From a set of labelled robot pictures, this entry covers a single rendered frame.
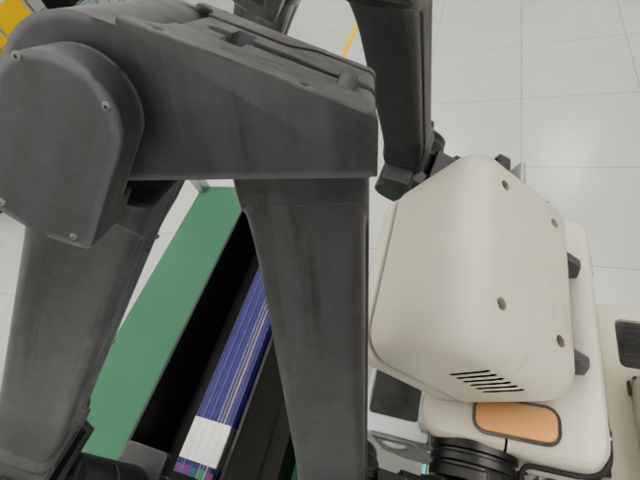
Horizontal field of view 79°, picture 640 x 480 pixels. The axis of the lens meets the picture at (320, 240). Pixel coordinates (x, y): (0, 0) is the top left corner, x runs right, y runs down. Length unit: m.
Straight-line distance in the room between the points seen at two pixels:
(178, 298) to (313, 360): 0.81
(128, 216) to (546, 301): 0.33
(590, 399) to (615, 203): 1.88
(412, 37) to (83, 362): 0.33
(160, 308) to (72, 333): 0.76
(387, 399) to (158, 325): 0.58
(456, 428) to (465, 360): 0.14
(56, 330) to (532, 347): 0.33
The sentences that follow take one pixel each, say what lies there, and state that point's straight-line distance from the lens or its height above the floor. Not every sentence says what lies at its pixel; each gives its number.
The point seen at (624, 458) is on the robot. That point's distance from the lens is 0.91.
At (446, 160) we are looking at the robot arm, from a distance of 0.60.
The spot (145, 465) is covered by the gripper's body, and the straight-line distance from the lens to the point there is 0.59.
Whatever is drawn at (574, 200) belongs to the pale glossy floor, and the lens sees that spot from 2.27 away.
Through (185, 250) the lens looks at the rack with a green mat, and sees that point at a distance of 1.10.
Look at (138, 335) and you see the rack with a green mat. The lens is 1.03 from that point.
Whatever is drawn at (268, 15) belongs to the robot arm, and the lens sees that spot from 0.35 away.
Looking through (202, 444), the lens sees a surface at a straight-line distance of 0.71.
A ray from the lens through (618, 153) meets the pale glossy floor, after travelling 2.54.
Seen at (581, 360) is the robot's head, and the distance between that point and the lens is 0.44.
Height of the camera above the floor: 1.67
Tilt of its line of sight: 50 degrees down
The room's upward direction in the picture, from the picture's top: 24 degrees counter-clockwise
